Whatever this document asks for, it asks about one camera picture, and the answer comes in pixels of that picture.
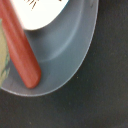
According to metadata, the white toy fish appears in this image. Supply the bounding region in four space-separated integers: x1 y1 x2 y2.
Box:
10 0 69 30

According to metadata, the brown toy sausage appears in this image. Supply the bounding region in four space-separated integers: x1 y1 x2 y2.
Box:
0 0 41 88

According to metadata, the small grey saucepan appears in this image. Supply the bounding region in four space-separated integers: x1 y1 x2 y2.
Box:
2 0 99 97

